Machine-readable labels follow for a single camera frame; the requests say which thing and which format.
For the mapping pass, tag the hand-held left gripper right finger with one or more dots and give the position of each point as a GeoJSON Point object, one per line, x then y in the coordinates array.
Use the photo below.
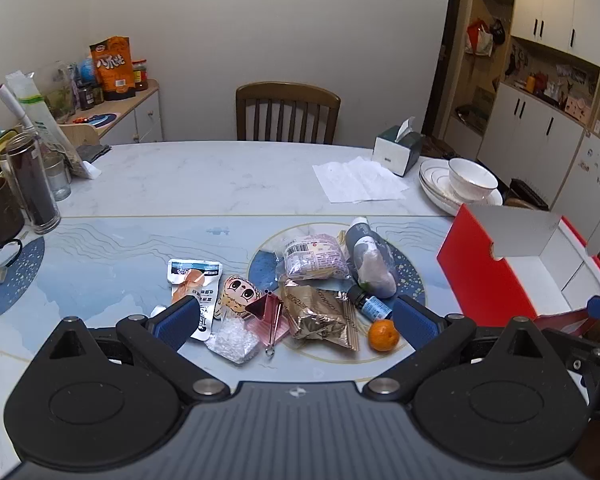
{"type": "Point", "coordinates": [414, 322]}

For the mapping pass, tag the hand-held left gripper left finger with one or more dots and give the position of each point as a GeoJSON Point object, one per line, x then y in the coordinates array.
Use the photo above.
{"type": "Point", "coordinates": [176, 321]}

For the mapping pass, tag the orange tangerine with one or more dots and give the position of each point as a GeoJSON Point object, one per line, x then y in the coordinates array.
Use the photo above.
{"type": "Point", "coordinates": [383, 335]}

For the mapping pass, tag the small dark bottle blue label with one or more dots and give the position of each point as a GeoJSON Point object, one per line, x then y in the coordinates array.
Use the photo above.
{"type": "Point", "coordinates": [372, 305]}

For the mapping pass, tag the clear bag white crystals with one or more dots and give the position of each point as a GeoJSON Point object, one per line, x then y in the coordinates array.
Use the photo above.
{"type": "Point", "coordinates": [232, 342]}

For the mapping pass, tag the cartoon face packet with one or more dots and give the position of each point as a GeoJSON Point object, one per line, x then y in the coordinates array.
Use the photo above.
{"type": "Point", "coordinates": [237, 296]}

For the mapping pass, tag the red cardboard box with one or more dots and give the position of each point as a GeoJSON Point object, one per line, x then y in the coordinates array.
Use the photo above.
{"type": "Point", "coordinates": [485, 275]}

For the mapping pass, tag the pink binder clip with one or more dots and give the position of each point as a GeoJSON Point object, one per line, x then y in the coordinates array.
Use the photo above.
{"type": "Point", "coordinates": [267, 320]}

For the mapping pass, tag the gold foil snack packet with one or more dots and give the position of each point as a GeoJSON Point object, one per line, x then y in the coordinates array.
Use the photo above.
{"type": "Point", "coordinates": [320, 315]}

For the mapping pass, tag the purple snack packet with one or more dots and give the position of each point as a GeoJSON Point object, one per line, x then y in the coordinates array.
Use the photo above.
{"type": "Point", "coordinates": [314, 257]}

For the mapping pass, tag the blue printed table mat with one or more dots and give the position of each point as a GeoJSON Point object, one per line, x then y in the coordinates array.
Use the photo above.
{"type": "Point", "coordinates": [105, 260]}

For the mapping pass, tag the stack of white plates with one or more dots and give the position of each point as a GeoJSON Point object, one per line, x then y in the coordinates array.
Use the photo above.
{"type": "Point", "coordinates": [442, 195]}

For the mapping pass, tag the black floor rack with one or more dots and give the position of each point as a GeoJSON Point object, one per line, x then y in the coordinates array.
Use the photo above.
{"type": "Point", "coordinates": [529, 194]}

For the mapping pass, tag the white paper napkin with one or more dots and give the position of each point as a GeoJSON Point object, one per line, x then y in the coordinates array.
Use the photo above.
{"type": "Point", "coordinates": [360, 180]}

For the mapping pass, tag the white bowl gold rim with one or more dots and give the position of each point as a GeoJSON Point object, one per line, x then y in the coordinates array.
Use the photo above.
{"type": "Point", "coordinates": [472, 177]}

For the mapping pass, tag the green tissue box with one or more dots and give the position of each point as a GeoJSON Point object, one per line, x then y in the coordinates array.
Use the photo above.
{"type": "Point", "coordinates": [397, 150]}

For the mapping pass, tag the small glass cup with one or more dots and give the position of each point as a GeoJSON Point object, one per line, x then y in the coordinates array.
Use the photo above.
{"type": "Point", "coordinates": [57, 180]}

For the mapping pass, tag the grey cloth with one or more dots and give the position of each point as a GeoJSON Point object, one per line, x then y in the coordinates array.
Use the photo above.
{"type": "Point", "coordinates": [94, 152]}

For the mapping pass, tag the white and wood cabinet unit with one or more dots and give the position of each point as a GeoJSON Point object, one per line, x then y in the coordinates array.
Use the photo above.
{"type": "Point", "coordinates": [545, 125]}

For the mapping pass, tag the tall glass tumbler dark contents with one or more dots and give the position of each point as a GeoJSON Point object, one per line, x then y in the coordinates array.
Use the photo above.
{"type": "Point", "coordinates": [32, 185]}

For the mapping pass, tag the white side cabinet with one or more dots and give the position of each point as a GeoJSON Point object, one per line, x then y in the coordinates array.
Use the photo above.
{"type": "Point", "coordinates": [140, 120]}

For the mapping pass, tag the brown mug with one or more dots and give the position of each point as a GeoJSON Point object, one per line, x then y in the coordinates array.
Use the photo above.
{"type": "Point", "coordinates": [0, 215]}

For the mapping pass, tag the clear plastic bag with packages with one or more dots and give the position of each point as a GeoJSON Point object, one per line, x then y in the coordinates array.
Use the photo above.
{"type": "Point", "coordinates": [50, 110]}

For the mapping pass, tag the slatted wooden chair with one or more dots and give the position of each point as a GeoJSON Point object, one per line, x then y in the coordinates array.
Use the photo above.
{"type": "Point", "coordinates": [287, 95]}

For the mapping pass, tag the orange snack bag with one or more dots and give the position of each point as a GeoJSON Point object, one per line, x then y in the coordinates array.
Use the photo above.
{"type": "Point", "coordinates": [114, 67]}

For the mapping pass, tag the red hanging bag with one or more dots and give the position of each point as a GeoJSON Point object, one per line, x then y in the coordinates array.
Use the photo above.
{"type": "Point", "coordinates": [479, 37]}

